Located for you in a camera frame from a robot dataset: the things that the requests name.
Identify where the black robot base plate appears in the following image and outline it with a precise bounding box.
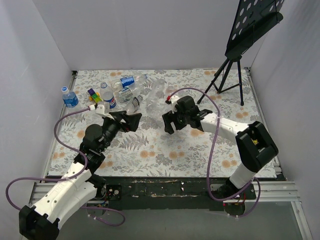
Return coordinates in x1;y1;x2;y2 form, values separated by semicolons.
90;176;256;214

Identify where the colourful toy block car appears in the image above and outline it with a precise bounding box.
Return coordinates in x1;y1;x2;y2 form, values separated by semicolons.
87;88;103;103

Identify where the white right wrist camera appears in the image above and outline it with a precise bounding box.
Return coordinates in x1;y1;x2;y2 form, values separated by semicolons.
165;95;180;113

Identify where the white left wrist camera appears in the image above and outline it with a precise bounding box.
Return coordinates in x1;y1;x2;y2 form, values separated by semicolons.
88;103;114;120

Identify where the tall clear plastic bottle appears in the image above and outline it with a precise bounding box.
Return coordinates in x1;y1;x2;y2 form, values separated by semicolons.
146;78;166;114

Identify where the black music stand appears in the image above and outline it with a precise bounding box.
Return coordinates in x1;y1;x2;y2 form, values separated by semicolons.
204;0;284;106

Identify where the Pepsi plastic bottle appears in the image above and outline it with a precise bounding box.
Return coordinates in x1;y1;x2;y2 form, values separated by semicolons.
99;81;117;110
111;74;148;91

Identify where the Pocari Sweat cap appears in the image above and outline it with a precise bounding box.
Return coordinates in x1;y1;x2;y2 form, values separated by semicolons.
61;86;69;93

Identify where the Pocari Sweat plastic bottle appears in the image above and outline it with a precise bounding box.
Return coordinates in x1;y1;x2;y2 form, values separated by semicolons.
62;91;79;108

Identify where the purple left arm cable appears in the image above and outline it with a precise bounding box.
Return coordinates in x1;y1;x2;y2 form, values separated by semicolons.
5;106;126;227

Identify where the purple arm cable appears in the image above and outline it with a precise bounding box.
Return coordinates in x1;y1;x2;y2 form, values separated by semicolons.
5;106;126;227
171;87;261;220

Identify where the clear bottle black label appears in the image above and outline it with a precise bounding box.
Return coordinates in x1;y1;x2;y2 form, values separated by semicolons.
125;94;143;115

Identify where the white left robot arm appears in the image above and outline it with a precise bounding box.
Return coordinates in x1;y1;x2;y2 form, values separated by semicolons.
18;111;142;240

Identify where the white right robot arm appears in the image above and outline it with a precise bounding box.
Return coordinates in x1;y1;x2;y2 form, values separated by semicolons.
162;95;279;199

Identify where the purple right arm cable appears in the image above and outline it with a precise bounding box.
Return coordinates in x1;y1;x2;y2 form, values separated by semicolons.
171;87;261;220

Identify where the small labelled clear bottle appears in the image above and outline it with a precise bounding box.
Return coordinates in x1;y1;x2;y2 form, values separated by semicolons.
114;83;144;103

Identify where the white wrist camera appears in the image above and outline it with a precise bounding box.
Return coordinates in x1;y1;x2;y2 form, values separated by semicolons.
88;103;114;120
165;95;180;113

